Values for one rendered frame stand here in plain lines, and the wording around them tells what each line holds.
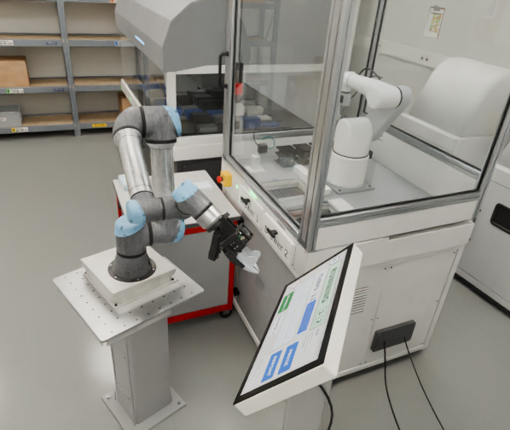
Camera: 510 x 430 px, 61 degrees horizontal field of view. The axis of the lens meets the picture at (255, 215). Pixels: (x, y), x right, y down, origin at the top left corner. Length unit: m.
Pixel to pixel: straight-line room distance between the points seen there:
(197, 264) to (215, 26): 1.36
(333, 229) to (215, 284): 1.01
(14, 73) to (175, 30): 3.23
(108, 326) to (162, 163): 0.63
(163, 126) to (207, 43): 1.18
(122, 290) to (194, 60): 1.50
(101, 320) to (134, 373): 0.41
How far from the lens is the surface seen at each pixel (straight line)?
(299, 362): 1.09
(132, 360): 2.03
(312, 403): 1.41
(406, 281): 2.32
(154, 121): 1.63
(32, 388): 2.64
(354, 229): 1.87
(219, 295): 2.66
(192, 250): 2.40
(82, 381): 2.59
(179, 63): 2.71
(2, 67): 5.65
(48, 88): 5.61
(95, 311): 1.80
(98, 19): 6.00
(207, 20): 2.73
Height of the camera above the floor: 1.94
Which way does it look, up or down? 30 degrees down
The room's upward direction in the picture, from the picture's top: 5 degrees clockwise
